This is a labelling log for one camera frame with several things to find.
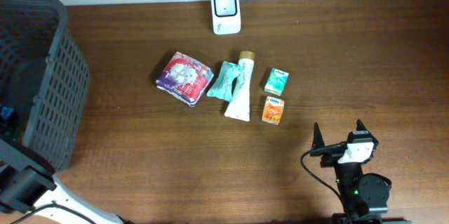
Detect orange Kleenex tissue pack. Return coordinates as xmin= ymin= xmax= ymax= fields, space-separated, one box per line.
xmin=262 ymin=96 xmax=285 ymax=125

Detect green Kleenex tissue pack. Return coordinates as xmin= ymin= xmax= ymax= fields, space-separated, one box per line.
xmin=264 ymin=68 xmax=289 ymax=96

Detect white tube gold cap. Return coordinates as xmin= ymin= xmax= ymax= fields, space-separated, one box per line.
xmin=224 ymin=51 xmax=255 ymax=122

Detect mint green wipes pack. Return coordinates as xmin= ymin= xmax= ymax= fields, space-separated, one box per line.
xmin=206 ymin=61 xmax=243 ymax=102

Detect red purple pad pack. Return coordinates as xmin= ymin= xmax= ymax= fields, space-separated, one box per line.
xmin=156 ymin=51 xmax=214 ymax=107

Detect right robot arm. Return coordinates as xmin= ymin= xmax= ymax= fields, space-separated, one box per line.
xmin=309 ymin=120 xmax=391 ymax=223

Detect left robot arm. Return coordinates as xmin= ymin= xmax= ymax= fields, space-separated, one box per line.
xmin=1 ymin=106 xmax=126 ymax=224

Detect white barcode scanner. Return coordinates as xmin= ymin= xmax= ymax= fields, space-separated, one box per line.
xmin=210 ymin=0 xmax=241 ymax=35

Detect grey plastic mesh basket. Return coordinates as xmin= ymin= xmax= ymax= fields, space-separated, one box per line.
xmin=1 ymin=0 xmax=91 ymax=171

